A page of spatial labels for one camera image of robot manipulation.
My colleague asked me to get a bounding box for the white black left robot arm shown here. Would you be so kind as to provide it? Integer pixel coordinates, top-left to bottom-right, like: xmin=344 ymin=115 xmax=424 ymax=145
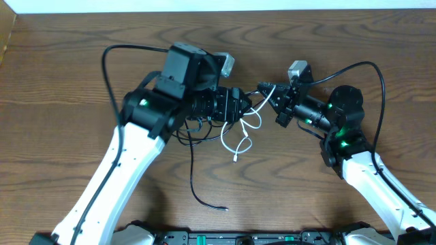
xmin=31 ymin=42 xmax=251 ymax=244

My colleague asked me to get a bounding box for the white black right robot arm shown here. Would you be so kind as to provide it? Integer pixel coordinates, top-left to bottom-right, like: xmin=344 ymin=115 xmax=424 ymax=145
xmin=258 ymin=61 xmax=435 ymax=244

